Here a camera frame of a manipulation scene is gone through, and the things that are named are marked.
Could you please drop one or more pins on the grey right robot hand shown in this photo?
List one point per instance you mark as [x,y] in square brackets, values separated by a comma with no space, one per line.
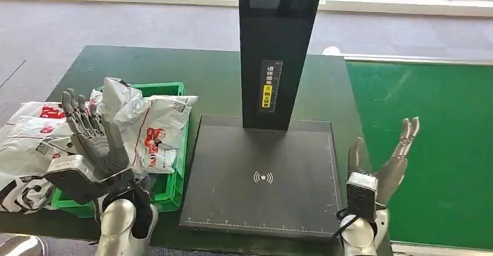
[391,177]

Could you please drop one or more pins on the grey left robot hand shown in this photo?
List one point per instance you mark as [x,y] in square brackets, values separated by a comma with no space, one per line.
[96,150]

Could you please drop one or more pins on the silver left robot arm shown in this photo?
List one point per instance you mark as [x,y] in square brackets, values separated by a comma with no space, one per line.
[115,223]

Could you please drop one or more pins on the grey parcel bag black print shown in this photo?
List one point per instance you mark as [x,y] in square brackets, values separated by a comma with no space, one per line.
[23,194]

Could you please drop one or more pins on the green plastic crate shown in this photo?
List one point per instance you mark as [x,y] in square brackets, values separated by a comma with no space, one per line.
[169,196]

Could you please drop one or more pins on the green conveyor mat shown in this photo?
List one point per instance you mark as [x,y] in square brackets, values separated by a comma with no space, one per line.
[443,104]

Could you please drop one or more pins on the silver robot body shell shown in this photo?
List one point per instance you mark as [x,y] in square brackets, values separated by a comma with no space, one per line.
[19,246]

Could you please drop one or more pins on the black and yellow label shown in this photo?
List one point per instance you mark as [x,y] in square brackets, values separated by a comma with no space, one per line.
[270,73]

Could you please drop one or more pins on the black scanner column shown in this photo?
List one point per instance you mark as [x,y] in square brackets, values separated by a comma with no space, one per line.
[254,53]

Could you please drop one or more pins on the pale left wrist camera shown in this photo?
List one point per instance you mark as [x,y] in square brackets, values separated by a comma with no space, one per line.
[69,165]

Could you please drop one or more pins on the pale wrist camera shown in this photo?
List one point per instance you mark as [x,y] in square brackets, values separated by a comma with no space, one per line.
[69,165]
[360,198]

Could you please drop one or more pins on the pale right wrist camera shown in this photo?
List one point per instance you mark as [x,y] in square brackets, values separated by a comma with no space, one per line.
[360,198]

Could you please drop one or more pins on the pale conveyor frame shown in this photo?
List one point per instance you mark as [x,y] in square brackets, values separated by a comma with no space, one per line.
[385,57]

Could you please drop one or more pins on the black scanner base plate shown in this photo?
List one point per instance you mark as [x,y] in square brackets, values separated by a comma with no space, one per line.
[231,169]

